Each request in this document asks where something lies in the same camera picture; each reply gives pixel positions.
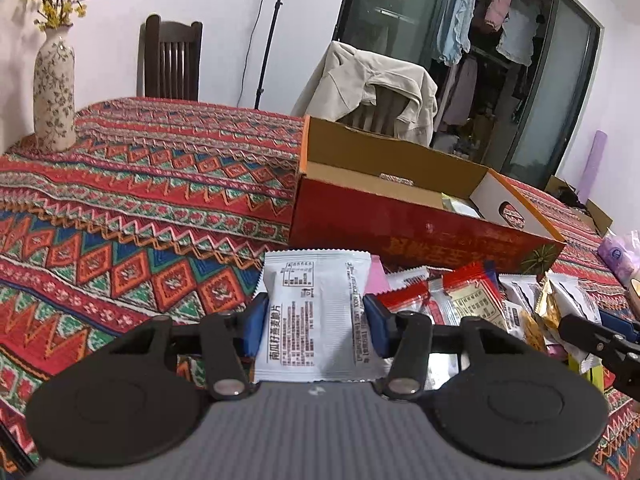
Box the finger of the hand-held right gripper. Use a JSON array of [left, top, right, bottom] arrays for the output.
[[600, 310, 640, 343], [557, 312, 640, 401]]

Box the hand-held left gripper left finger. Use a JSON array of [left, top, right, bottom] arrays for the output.
[[107, 292, 271, 402]]

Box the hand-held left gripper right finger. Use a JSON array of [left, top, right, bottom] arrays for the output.
[[362, 294, 533, 401]]

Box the white crisp snack packet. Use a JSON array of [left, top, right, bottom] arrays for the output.
[[252, 249, 391, 385]]

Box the pile of snack packets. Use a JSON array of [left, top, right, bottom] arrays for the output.
[[367, 255, 606, 391]]

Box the red cardboard box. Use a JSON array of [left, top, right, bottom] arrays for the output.
[[289, 115, 567, 277]]

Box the purple tissue pack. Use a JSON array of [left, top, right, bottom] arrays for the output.
[[597, 230, 640, 288]]

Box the brown cardboard box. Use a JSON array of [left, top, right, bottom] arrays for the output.
[[545, 175, 613, 233]]

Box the purple yoga mat roll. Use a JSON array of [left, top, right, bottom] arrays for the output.
[[575, 131, 608, 206]]

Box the brown wooden chair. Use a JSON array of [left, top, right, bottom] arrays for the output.
[[345, 87, 406, 136]]

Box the beige jacket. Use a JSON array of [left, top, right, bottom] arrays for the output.
[[291, 41, 439, 146]]

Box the hanging lilac garment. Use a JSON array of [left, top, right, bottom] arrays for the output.
[[442, 57, 478, 126]]

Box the dark wooden chair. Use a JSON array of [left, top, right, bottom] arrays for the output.
[[136, 14, 203, 101]]

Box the black studio light stand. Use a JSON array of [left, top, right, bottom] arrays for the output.
[[254, 0, 293, 110]]

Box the hanging white garment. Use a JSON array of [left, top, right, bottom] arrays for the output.
[[496, 0, 543, 66]]

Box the floral ceramic vase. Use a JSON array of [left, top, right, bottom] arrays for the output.
[[33, 27, 77, 153]]

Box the hanging light blue shirt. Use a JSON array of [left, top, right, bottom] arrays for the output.
[[436, 0, 478, 66]]

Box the sliding glass door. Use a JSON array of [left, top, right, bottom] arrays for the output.
[[332, 0, 601, 188]]

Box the hanging pink garment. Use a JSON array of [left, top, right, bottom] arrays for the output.
[[484, 0, 513, 33]]

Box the thin black cable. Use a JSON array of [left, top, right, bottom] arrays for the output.
[[239, 0, 266, 108]]

